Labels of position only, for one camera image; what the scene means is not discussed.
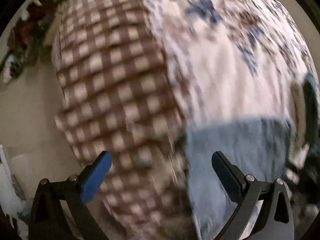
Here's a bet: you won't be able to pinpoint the frayed blue denim shorts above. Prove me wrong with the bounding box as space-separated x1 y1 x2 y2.
185 119 295 239

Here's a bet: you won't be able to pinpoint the floral quilt bed cover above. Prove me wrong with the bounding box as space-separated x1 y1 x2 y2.
52 0 319 239

